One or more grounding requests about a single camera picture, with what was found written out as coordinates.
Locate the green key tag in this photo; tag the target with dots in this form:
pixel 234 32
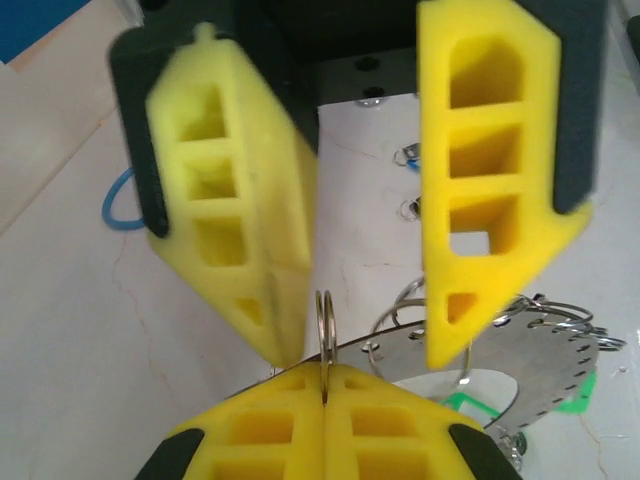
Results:
pixel 462 402

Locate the blue key tag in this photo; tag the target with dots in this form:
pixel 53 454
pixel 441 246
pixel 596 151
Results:
pixel 413 165

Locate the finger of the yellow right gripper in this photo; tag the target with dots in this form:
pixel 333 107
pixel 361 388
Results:
pixel 275 210
pixel 435 200

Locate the blue stethoscope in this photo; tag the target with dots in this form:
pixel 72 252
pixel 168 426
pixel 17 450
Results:
pixel 106 202

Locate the bunch of keys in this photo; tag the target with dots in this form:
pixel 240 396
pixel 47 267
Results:
pixel 540 350

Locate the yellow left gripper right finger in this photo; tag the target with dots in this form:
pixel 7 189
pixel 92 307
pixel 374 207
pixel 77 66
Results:
pixel 390 430

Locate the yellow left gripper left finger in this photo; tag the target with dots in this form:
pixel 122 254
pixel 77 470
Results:
pixel 260 435

